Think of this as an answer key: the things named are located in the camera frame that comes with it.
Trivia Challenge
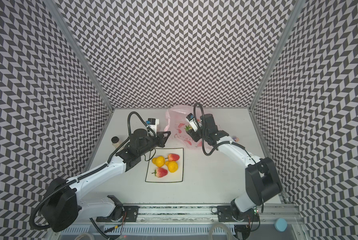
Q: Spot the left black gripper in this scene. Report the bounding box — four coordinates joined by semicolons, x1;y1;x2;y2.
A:
138;130;172;157

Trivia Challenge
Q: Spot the yellow fake pear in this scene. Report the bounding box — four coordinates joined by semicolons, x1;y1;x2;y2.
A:
165;161;179;173
152;156;166;168

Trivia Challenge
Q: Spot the pink plastic bag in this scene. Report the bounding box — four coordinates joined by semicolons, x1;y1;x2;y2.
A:
165;105;202;149

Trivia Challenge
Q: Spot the red fake wax apple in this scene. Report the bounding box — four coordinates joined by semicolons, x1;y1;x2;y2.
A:
167;154;180;162

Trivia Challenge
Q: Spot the fake strawberry with leaves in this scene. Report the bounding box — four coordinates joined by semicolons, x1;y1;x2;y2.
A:
153;168;168;178

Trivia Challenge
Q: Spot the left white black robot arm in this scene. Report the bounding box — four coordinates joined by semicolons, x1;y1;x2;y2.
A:
29;129;171;232

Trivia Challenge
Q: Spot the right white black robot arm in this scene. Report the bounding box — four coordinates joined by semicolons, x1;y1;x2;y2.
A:
186;114;283;221

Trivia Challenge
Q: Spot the small jar black lid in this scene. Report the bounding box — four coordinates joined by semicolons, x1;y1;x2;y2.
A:
111;137;121;148

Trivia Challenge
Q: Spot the white square plate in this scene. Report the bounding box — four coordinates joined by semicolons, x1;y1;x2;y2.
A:
145;148;184;183

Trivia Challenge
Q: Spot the clear tube loop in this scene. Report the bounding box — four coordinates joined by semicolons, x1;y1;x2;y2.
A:
208;222;238;240

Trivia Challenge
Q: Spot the teal round cap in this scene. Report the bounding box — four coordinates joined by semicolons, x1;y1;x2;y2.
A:
274;218;288;232

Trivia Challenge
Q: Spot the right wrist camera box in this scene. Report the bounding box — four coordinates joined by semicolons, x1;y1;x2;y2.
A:
186;113;202;132

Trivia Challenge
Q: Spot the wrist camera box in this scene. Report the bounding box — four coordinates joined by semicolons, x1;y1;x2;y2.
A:
186;113;202;132
146;118;160;134

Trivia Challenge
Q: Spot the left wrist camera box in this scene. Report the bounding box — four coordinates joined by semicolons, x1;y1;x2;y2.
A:
146;118;160;134

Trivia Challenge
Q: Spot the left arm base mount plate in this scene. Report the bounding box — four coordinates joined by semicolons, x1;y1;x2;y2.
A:
107;206;140;223

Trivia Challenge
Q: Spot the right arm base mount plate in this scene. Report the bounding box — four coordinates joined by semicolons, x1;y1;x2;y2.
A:
216;205;258;223

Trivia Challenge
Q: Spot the aluminium front rail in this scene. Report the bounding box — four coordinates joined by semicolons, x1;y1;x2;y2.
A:
51;203;305;226

